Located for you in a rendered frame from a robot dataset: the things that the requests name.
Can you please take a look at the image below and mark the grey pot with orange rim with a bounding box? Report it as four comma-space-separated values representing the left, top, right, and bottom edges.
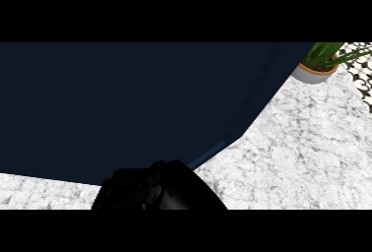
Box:
290, 53, 339, 85

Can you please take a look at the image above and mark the green potted plant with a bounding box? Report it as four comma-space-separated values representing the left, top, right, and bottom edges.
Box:
302, 41, 372, 71

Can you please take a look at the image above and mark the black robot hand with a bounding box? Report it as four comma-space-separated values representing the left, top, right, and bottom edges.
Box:
89, 158, 230, 211

